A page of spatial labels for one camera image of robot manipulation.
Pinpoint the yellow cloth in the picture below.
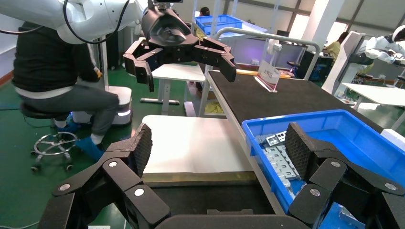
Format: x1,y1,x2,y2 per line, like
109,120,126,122
205,101,224,115

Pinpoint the folded metal bracket stack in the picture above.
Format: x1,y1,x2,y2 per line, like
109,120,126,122
338,205,364,222

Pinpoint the white work table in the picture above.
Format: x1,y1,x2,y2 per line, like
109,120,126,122
342,82,405,130

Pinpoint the ladder-shaped metal bracket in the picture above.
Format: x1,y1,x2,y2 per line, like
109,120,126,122
265,131,288,146

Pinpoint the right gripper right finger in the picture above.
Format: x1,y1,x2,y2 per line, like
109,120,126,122
284,121,405,229

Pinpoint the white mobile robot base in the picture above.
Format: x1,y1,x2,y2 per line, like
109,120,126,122
71,36,133,127

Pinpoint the seated person black sweater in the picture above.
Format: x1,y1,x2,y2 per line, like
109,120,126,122
12,22,120,162

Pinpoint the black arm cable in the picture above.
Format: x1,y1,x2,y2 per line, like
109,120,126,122
62,0,131,45

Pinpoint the black wheeled stool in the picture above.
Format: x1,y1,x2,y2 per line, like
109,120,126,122
19,103,80,174

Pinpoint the acrylic sign stand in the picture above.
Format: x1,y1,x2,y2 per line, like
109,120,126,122
255,59,281,93

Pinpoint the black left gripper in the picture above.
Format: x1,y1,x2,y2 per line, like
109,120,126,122
122,0,237,93

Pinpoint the seated person yellow shirt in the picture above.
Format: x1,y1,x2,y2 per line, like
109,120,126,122
324,31,349,61

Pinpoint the slotted metal plate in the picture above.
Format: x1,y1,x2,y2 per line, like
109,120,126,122
275,151,300,181
262,146,290,173

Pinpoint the small white desk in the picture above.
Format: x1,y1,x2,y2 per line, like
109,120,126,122
140,63,207,116

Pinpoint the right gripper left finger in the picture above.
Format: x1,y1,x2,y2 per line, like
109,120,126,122
38,122,171,229

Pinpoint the blue plastic bin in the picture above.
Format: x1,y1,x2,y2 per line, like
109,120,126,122
242,109,405,229

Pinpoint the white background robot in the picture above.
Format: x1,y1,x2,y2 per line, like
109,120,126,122
322,24,405,97

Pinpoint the dark-haired distant person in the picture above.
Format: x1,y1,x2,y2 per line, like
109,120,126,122
193,7,211,40

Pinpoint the black table mat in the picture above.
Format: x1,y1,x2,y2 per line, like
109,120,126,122
209,70,384,134

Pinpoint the blue storage crate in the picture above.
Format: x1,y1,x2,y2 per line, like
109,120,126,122
194,14,244,35

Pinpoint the white round device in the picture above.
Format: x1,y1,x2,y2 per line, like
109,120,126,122
267,39,283,55

